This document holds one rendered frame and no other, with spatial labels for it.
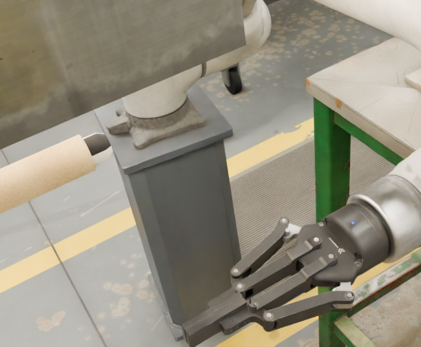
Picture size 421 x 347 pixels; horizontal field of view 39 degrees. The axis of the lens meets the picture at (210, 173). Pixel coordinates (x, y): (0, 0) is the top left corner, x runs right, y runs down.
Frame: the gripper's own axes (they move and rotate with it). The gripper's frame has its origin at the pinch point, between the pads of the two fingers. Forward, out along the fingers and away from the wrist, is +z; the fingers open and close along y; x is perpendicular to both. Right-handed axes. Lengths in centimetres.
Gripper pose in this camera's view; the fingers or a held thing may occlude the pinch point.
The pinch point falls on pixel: (215, 320)
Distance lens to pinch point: 63.5
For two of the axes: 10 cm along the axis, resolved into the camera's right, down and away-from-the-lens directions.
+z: -8.5, 4.2, -3.1
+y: -5.2, -6.3, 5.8
